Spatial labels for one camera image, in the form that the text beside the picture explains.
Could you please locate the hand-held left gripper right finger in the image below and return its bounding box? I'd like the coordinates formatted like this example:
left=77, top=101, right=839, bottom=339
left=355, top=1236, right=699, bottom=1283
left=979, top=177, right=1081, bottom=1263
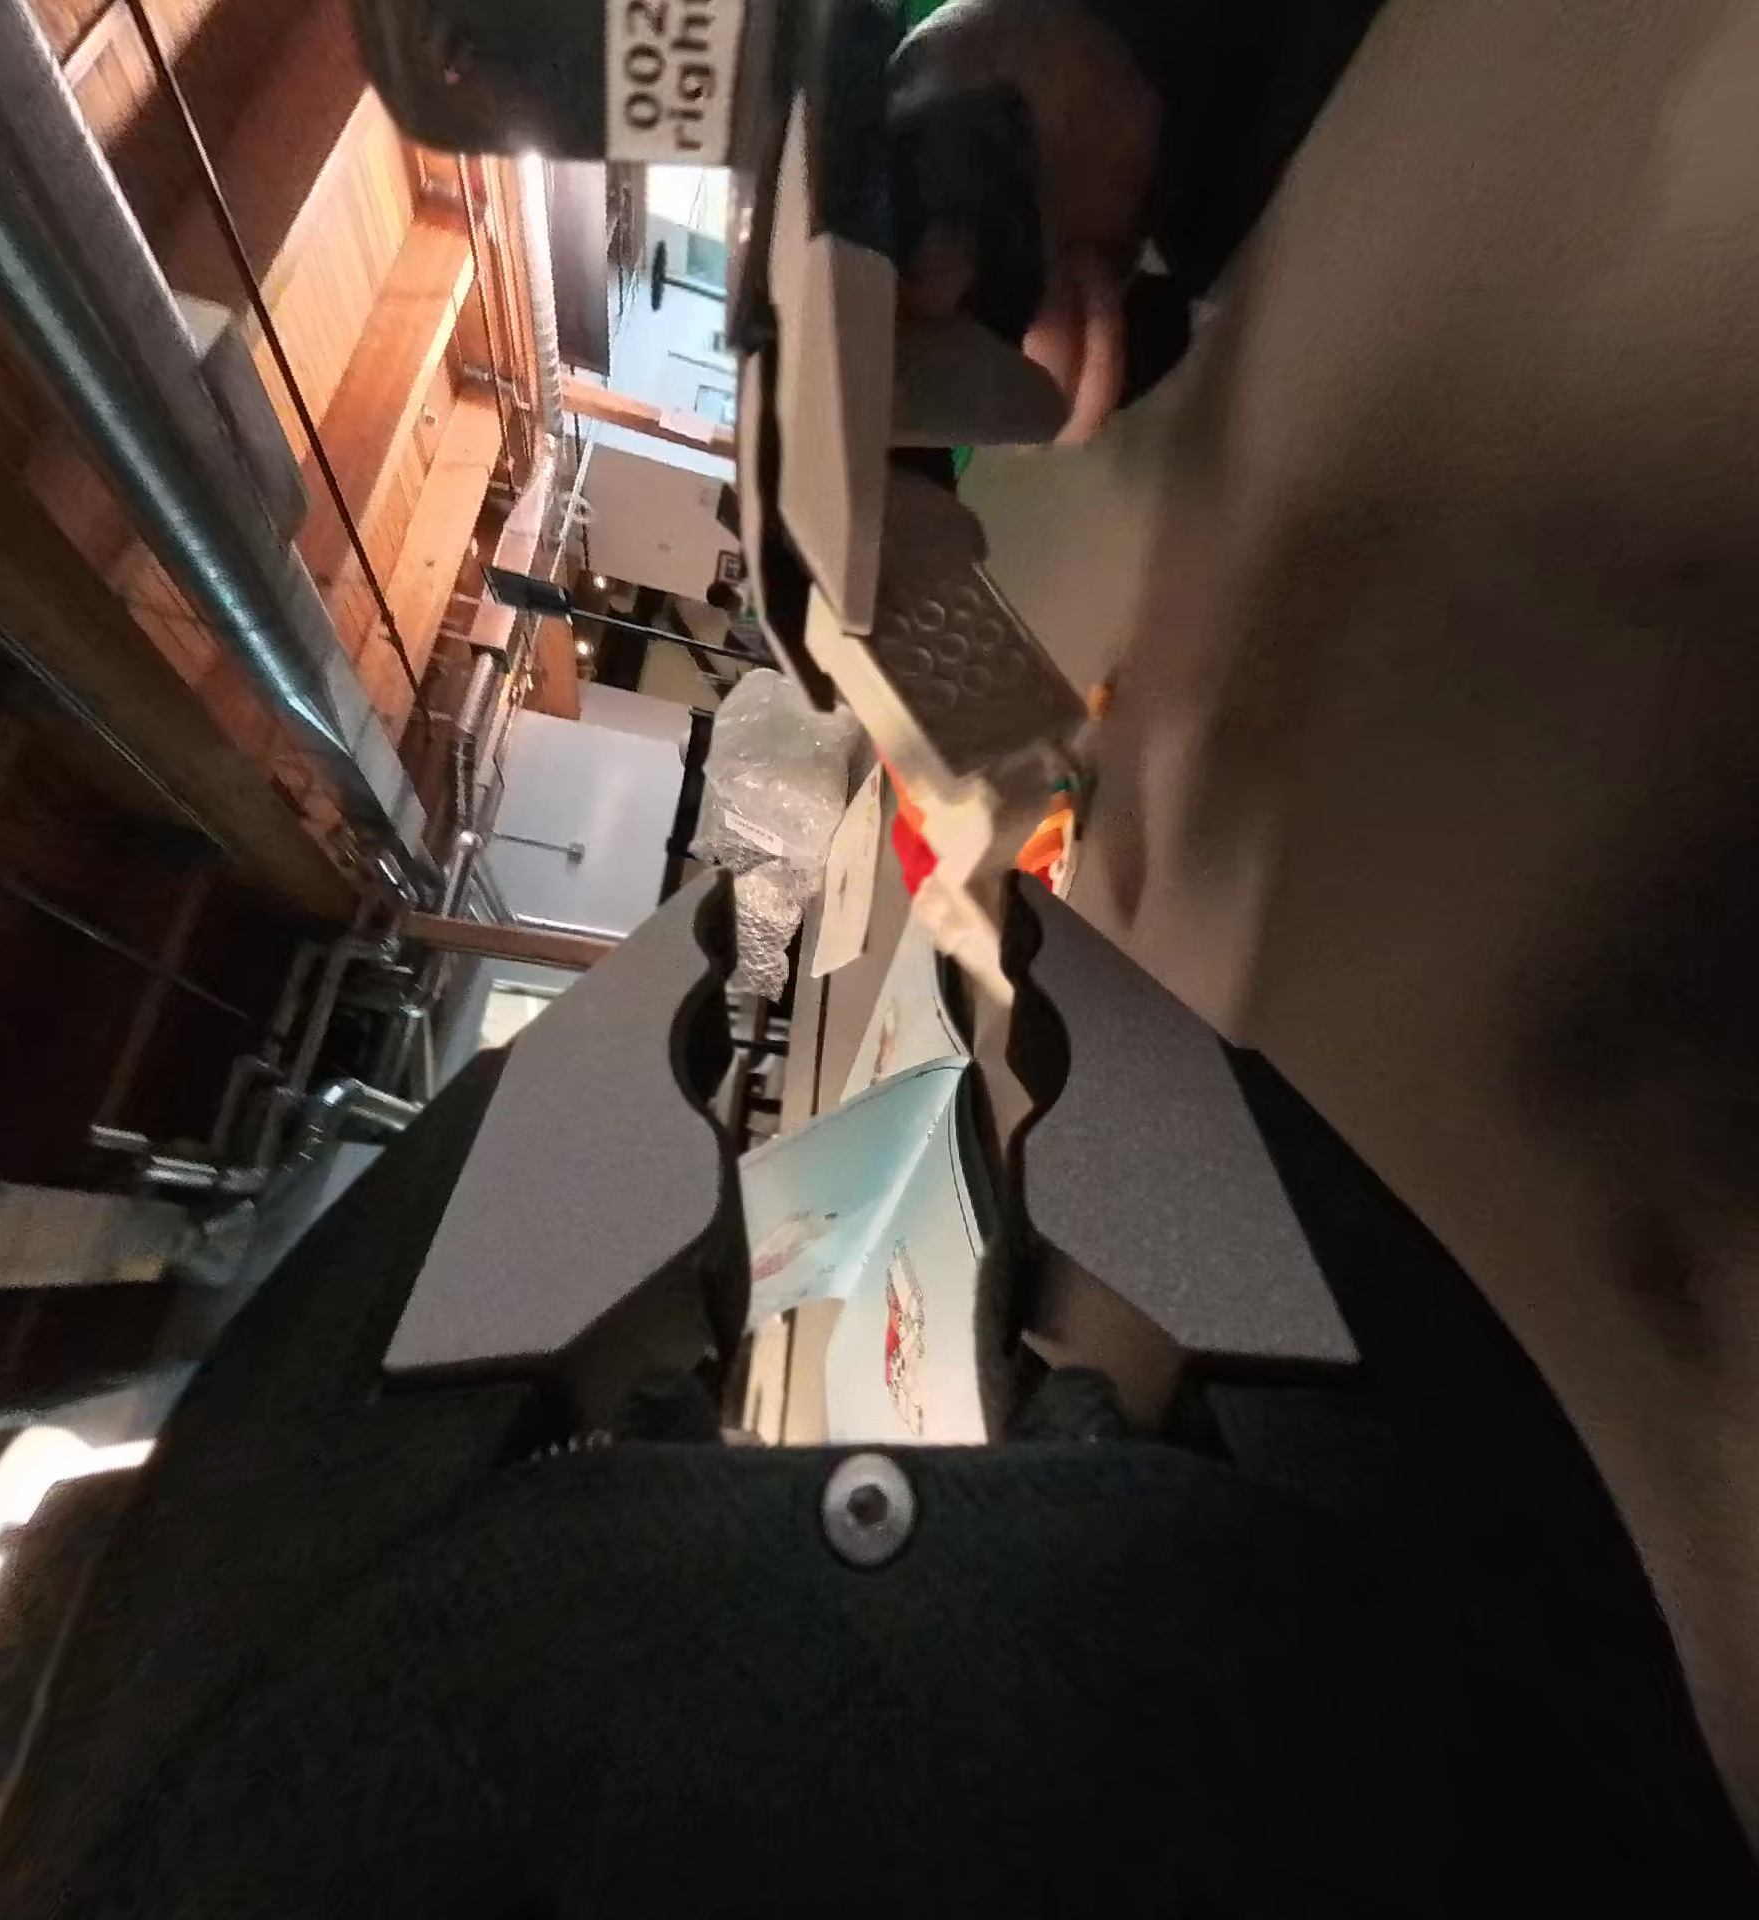
left=995, top=874, right=1363, bottom=1428

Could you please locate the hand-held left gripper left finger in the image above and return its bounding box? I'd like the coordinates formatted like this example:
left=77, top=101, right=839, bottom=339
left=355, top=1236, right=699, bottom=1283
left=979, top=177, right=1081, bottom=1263
left=381, top=870, right=757, bottom=1441

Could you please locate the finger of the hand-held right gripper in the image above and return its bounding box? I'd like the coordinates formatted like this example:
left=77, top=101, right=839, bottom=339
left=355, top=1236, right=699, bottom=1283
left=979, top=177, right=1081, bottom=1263
left=893, top=317, right=1079, bottom=452
left=729, top=149, right=903, bottom=714

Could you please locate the person's right forearm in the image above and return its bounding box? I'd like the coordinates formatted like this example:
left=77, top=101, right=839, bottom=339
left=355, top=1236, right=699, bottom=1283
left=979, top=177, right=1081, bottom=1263
left=1133, top=0, right=1397, bottom=414

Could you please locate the person's right hand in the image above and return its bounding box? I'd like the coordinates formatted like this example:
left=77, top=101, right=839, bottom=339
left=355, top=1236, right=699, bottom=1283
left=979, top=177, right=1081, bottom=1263
left=969, top=14, right=1169, bottom=452

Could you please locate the open light blue instruction booklet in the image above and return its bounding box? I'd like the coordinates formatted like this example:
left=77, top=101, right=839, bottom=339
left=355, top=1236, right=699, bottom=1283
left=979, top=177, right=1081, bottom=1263
left=735, top=1050, right=1013, bottom=1445

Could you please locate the clear plastic bag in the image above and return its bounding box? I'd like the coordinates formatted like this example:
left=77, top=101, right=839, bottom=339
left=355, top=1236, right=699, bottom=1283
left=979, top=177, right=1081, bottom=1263
left=691, top=665, right=863, bottom=1004

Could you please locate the instruction booklet with orange animal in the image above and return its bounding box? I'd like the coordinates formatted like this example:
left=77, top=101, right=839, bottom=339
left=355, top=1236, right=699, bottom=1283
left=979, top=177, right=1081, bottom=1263
left=837, top=960, right=963, bottom=1120

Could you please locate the instruction booklet with bird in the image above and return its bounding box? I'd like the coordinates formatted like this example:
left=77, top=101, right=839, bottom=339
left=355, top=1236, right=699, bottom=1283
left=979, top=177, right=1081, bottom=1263
left=815, top=772, right=887, bottom=980

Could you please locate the metal ceiling duct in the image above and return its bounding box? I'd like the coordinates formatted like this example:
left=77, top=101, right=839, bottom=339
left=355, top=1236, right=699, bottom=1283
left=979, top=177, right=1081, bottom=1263
left=0, top=89, right=423, bottom=901

